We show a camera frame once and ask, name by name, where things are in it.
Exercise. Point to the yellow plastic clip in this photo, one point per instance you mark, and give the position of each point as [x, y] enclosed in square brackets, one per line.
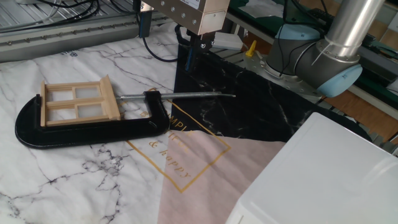
[251, 49]

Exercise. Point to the miniature wooden sliding window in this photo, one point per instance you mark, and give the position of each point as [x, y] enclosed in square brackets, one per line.
[109, 99]

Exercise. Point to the white paper sheet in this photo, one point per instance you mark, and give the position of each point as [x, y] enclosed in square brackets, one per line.
[264, 7]

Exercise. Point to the black C-clamp with steel screw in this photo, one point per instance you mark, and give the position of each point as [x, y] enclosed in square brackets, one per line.
[93, 133]

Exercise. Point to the long aluminium rail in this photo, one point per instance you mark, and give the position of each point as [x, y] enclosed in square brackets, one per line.
[62, 37]

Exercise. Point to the silver Schunk gripper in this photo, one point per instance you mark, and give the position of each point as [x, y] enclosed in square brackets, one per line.
[192, 12]

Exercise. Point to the white power strip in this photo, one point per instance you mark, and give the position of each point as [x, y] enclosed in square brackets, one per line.
[228, 42]

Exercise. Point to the round metal robot base plate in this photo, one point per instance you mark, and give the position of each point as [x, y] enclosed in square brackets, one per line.
[280, 77]

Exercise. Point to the silver grey UR5 robot arm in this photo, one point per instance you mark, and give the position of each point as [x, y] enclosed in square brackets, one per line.
[311, 59]

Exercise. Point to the marble pink black patterned cloth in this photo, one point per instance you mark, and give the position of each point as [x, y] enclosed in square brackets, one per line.
[77, 180]

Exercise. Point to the white plastic box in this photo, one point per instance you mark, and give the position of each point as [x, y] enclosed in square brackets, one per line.
[326, 171]

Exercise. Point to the white zip tie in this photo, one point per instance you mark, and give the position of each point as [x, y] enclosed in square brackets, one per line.
[320, 53]

